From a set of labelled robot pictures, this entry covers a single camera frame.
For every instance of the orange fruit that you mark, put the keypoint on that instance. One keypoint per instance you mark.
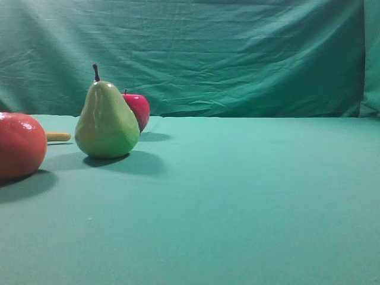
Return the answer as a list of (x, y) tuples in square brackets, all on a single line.
[(23, 145)]

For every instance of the green table cloth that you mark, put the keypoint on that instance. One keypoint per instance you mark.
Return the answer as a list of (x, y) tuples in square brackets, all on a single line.
[(203, 201)]

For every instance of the red apple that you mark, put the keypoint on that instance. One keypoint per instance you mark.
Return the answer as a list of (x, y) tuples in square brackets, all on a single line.
[(140, 107)]

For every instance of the yellow banana tip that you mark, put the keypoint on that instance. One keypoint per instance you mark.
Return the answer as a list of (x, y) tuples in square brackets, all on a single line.
[(57, 136)]

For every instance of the green backdrop cloth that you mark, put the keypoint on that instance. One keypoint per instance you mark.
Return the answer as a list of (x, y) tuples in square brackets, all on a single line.
[(194, 58)]

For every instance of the green pear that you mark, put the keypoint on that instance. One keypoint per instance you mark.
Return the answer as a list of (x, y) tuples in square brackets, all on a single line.
[(107, 127)]

